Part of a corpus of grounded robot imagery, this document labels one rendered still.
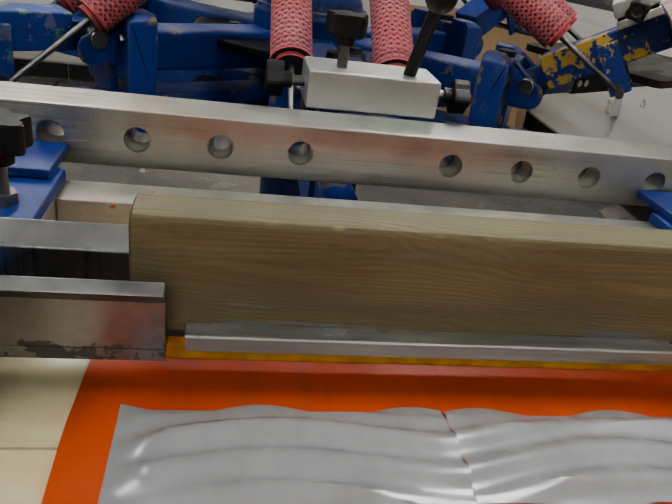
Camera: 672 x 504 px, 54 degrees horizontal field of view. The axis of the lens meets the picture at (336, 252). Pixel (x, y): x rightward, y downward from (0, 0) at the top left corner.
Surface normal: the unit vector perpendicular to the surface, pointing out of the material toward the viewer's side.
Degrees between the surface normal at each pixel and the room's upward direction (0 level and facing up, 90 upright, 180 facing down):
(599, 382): 0
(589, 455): 31
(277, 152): 90
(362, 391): 0
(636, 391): 0
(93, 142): 90
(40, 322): 90
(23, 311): 90
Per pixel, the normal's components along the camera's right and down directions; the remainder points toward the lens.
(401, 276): 0.13, 0.48
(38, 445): 0.13, -0.88
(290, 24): 0.03, -0.41
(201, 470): 0.25, -0.49
